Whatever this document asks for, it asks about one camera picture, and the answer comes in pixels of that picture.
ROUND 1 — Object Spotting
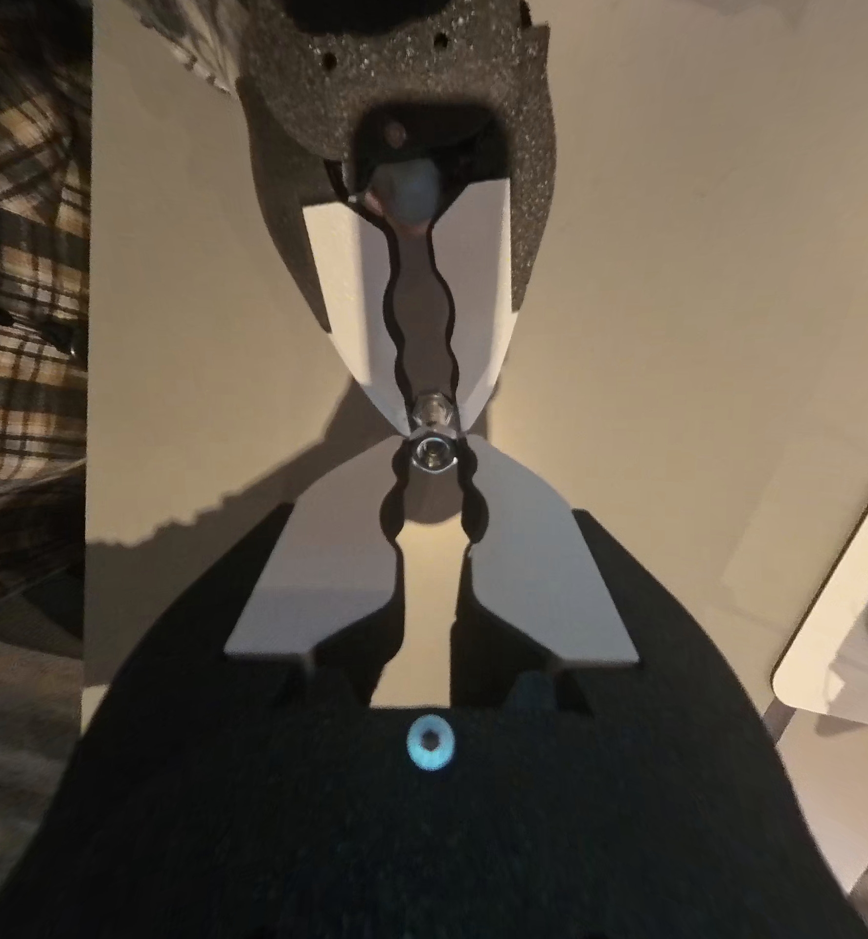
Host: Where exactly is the silver hex bolt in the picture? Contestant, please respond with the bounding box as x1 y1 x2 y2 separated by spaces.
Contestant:
407 422 460 475

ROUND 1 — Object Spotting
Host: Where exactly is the silver hex nut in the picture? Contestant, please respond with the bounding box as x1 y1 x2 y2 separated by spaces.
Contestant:
412 390 456 428

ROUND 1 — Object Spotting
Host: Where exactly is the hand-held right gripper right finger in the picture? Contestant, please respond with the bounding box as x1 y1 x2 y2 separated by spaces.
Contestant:
455 436 640 670

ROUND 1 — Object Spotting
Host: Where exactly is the person's plaid shirt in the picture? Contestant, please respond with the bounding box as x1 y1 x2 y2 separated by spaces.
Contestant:
0 0 95 611

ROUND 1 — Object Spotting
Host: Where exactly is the white document stand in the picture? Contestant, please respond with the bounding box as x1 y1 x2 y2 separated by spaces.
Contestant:
772 462 868 729

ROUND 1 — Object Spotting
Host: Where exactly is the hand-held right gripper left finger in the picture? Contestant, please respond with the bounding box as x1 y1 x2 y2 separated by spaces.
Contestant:
225 433 411 670

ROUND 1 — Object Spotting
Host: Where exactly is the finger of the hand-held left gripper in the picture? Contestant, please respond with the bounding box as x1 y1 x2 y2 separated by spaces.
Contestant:
302 200 414 435
427 178 516 428

